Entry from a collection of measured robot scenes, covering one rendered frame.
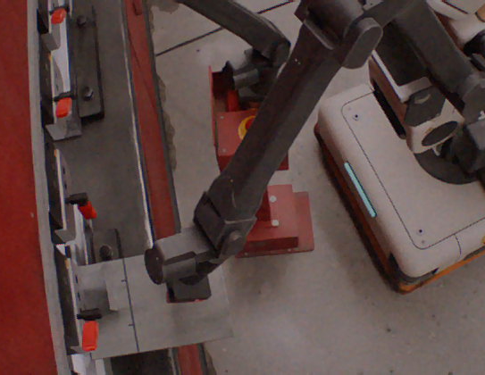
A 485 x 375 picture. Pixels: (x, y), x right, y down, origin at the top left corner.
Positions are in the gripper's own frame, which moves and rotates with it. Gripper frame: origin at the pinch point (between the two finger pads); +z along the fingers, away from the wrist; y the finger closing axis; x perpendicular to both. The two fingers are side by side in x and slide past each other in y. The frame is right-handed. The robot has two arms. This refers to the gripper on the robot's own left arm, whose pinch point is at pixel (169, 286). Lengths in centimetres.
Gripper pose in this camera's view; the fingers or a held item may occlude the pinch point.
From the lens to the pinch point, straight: 134.8
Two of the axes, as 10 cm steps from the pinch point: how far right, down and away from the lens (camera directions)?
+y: 1.9, 9.0, -3.8
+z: -4.4, 4.3, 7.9
